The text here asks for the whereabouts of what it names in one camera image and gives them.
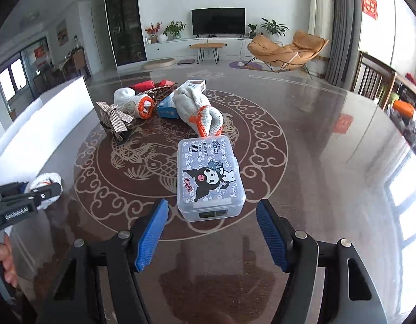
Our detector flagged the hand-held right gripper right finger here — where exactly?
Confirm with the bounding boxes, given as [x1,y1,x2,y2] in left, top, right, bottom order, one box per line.
[255,198,379,324]

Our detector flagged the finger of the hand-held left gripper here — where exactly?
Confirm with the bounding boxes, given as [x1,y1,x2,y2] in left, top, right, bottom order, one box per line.
[12,183,62,206]
[0,181,28,203]

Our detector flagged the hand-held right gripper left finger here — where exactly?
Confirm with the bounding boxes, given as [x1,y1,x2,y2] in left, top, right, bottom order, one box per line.
[36,198,170,324]

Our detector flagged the white knit work glove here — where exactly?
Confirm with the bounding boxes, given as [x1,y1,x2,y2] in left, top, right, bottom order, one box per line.
[113,88,155,119]
[172,86,224,138]
[26,172,63,211]

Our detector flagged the clear cartoon-print plastic box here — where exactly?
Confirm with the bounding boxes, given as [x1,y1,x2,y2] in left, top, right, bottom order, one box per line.
[177,135,246,222]

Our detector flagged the striped bow hair clip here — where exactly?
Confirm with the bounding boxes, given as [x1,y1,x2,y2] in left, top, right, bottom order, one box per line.
[96,101,135,145]

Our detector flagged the person's left hand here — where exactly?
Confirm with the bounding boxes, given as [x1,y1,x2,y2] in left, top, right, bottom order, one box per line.
[0,234,19,288]

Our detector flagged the blue and white carton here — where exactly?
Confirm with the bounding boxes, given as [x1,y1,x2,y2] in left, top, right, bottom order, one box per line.
[157,79,206,119]

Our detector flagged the bronze beaded claw hair clip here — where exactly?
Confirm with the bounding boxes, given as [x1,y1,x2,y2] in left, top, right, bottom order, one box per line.
[145,84,177,103]

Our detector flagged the red foil packet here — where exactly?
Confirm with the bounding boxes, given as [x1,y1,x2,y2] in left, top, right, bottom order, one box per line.
[129,79,176,94]

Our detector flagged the round beige floor cushion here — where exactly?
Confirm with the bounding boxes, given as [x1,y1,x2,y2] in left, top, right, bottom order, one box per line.
[142,58,176,71]

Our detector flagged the purple floor rug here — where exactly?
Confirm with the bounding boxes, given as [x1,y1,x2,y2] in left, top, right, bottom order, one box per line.
[228,61,263,70]

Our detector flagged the cluttered wooden sideboard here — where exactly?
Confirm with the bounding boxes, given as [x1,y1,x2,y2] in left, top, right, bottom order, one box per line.
[387,74,416,156]

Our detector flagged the orange lounge chair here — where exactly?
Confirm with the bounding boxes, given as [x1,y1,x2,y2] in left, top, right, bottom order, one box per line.
[247,30,329,75]

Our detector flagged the orange box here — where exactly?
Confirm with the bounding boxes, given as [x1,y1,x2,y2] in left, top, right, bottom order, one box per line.
[394,100,416,115]

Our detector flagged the wooden dining chair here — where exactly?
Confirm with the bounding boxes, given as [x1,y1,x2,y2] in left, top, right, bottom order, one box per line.
[351,51,398,109]

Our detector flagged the white television cabinet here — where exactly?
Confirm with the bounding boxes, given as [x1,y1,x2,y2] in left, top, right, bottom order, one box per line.
[144,37,263,63]

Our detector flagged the dark glass display cabinet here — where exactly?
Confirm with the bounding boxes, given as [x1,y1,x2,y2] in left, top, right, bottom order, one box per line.
[103,0,147,66]

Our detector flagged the red flowers in pot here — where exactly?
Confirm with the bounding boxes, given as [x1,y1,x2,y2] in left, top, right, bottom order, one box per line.
[145,22,162,44]

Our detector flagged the wooden bench with metal legs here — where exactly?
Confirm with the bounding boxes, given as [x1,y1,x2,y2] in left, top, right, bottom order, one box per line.
[190,43,225,65]

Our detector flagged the green plant in white vase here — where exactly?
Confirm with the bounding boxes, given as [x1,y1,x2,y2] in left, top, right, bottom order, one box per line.
[158,21,186,42]

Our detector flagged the large leafy green plant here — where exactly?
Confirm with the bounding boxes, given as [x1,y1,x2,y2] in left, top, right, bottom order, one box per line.
[260,18,289,38]

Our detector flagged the grey curtain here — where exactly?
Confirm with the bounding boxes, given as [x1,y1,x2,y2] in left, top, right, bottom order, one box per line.
[324,0,362,86]

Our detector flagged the black flat-screen television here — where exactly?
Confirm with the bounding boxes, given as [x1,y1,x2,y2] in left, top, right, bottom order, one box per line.
[191,8,246,36]

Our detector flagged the framed wall picture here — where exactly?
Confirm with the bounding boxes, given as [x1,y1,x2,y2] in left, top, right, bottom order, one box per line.
[56,19,67,46]

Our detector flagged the red wall poster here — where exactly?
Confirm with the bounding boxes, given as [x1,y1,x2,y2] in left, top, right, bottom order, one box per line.
[361,0,378,19]

